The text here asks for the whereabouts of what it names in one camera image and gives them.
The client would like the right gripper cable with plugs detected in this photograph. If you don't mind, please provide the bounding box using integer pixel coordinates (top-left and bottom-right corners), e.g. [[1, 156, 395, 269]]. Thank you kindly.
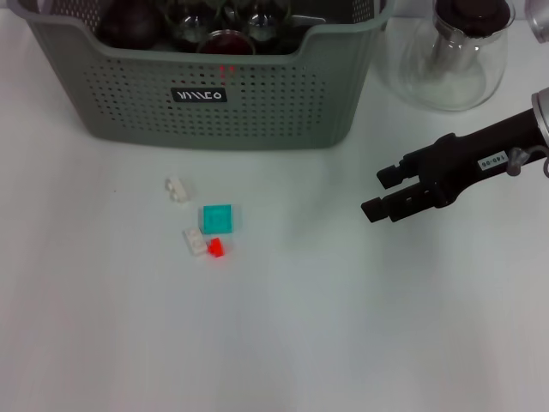
[[505, 145, 549, 178]]

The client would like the grey perforated storage basket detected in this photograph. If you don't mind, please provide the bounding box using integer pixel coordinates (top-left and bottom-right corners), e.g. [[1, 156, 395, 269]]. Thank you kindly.
[[6, 0, 394, 152]]

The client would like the white toy brick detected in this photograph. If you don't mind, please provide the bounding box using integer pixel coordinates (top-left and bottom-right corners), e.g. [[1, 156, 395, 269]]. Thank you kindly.
[[165, 175, 193, 206]]

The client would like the white toy plate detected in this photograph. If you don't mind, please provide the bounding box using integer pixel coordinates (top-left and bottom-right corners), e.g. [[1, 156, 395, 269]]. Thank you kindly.
[[183, 227, 208, 258]]

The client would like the steel teapot infuser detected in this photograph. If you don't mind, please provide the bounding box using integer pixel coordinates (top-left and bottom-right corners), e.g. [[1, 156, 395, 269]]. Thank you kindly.
[[431, 25, 481, 74]]

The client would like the clear glass teapot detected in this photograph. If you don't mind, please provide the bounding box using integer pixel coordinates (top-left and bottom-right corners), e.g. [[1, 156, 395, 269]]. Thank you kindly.
[[379, 0, 516, 112]]

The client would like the cyan square toy plate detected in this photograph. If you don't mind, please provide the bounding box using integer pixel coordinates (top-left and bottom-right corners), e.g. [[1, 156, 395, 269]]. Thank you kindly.
[[200, 204, 236, 235]]

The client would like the black teapot lid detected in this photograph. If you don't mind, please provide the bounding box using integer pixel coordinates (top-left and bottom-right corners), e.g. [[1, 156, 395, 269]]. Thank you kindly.
[[435, 0, 516, 38]]

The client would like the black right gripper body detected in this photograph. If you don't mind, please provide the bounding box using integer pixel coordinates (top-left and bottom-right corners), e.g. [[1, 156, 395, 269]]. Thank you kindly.
[[401, 108, 546, 210]]

